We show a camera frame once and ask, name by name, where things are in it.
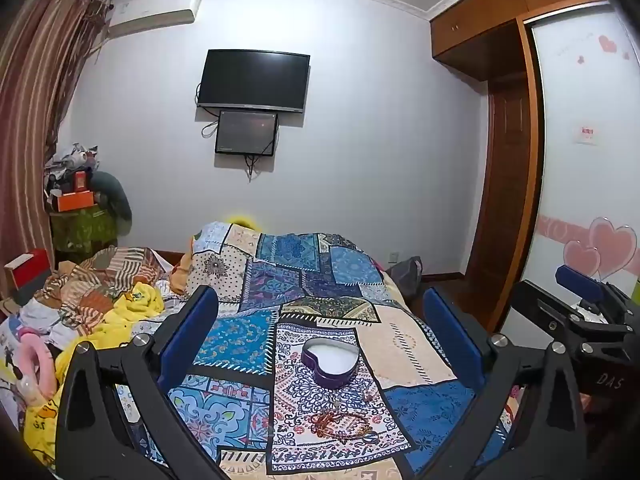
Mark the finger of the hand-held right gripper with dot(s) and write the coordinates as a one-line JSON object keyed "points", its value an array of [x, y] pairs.
{"points": [[540, 305], [580, 280]]}

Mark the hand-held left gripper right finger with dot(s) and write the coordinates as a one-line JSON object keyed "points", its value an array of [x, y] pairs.
{"points": [[450, 340]]}

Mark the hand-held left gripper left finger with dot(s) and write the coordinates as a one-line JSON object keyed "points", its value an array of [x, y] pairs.
{"points": [[187, 340]]}

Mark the purple heart-shaped tin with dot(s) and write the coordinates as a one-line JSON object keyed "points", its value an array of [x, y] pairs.
{"points": [[330, 362]]}

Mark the yellow cartoon blanket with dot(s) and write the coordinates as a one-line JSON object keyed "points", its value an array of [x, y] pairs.
{"points": [[127, 310]]}

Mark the dark bag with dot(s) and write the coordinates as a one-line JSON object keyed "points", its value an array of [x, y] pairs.
{"points": [[406, 272]]}

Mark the brown striped quilt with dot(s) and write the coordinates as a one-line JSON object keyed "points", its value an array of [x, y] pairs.
{"points": [[95, 275]]}

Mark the white heart-print sliding door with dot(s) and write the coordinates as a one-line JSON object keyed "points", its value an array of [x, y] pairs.
{"points": [[585, 160]]}

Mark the brown wooden door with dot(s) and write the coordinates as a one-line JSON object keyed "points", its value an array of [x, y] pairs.
{"points": [[505, 185]]}

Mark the yellow pillow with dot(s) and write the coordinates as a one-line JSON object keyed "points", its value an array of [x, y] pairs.
{"points": [[245, 221]]}

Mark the patchwork patterned blanket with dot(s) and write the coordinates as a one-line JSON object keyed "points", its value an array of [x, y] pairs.
{"points": [[320, 280]]}

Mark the red white door label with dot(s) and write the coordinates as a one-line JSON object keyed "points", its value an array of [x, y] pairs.
{"points": [[586, 133]]}

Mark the green covered cabinet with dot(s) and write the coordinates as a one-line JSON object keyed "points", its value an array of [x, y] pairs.
{"points": [[82, 230]]}

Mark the grey-green plush toy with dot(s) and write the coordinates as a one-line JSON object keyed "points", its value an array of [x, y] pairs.
{"points": [[115, 195]]}

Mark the red white box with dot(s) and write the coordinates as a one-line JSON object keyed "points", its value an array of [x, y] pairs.
{"points": [[27, 270]]}

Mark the white cartoon bed sheet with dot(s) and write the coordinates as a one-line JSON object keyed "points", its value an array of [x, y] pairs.
{"points": [[12, 355]]}

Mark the orange box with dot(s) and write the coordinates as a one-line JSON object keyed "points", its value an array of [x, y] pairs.
{"points": [[75, 199]]}

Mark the pile of assorted clutter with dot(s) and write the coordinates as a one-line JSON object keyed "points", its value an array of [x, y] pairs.
{"points": [[72, 160]]}

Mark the wooden wardrobe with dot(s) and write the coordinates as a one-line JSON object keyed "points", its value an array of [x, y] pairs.
{"points": [[500, 35]]}

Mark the brown striped curtain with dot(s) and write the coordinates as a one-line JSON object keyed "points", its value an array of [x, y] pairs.
{"points": [[30, 110]]}

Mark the white air conditioner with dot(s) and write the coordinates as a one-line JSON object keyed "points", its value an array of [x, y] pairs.
{"points": [[152, 10]]}

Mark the wall outlet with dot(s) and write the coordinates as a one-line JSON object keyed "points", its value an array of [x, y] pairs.
{"points": [[393, 257]]}

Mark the small black wall monitor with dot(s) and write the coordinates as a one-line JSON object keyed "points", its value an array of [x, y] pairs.
{"points": [[246, 132]]}

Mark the black wall television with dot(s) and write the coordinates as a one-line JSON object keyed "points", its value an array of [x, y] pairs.
{"points": [[254, 80]]}

